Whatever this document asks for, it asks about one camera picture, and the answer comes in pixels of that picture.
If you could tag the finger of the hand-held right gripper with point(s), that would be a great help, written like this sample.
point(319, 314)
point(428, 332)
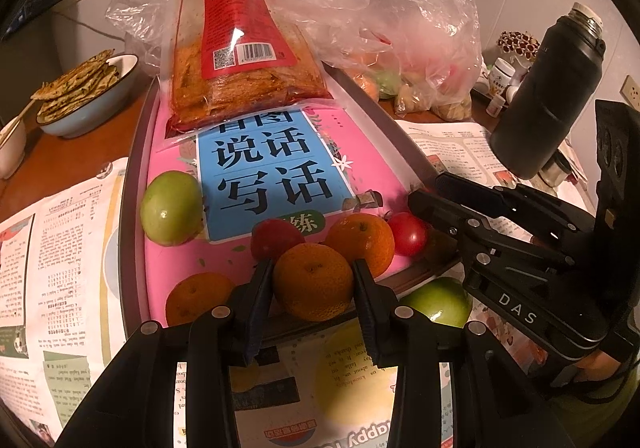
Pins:
point(475, 238)
point(500, 200)

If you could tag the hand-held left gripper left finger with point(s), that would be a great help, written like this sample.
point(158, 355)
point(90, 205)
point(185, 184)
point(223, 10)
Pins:
point(255, 308)

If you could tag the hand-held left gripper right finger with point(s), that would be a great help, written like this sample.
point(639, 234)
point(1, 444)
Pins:
point(370, 313)

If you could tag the red tomato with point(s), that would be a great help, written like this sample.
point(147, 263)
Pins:
point(407, 233)
point(270, 238)

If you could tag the person's right forearm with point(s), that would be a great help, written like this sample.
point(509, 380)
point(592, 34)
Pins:
point(617, 385)

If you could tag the bag of small yellow fruits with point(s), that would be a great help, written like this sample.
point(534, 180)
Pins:
point(455, 108)

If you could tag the person's right hand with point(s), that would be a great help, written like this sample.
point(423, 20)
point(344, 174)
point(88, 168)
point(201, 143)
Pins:
point(597, 362)

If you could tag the small glass jar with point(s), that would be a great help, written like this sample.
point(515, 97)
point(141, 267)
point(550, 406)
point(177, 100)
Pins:
point(555, 172)

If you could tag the large green fruit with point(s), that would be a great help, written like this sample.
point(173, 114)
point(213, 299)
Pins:
point(440, 300)

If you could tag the cartoon story newspaper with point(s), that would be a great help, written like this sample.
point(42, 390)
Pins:
point(450, 148)

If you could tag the colourful headline newspaper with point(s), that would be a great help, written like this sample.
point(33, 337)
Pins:
point(325, 378)

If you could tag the small white bottle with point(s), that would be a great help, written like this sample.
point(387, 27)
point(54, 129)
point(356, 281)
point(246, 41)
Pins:
point(512, 93)
point(495, 107)

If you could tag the black thermos bottle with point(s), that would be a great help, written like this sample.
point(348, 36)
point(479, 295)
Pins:
point(545, 103)

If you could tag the white medicine bottle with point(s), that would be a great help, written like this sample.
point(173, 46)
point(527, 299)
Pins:
point(500, 76)

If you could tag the small green fruit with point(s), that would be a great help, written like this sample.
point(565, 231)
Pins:
point(172, 208)

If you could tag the pink book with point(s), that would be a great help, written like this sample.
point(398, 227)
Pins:
point(270, 168)

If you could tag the bagged green fruit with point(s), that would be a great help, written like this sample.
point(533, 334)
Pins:
point(387, 82)

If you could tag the bagged orange mandarin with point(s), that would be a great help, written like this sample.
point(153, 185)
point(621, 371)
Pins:
point(371, 89)

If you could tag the text column newspaper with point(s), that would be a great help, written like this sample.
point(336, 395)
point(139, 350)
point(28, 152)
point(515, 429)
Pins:
point(50, 253)

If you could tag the clear plastic bag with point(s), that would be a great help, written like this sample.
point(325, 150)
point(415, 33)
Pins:
point(400, 3)

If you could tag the light blue bowl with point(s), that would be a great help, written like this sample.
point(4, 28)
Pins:
point(85, 121)

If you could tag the red snack packet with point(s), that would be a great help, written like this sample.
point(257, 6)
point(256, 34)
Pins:
point(235, 28)

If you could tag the flatbread stack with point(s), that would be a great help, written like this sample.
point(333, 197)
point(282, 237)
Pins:
point(75, 83)

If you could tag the small white bowl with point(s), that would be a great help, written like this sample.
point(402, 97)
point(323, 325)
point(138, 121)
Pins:
point(10, 148)

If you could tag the wooden chopsticks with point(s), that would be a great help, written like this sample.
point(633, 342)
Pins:
point(17, 121)

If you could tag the wall socket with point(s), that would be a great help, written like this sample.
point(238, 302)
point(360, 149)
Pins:
point(631, 92)

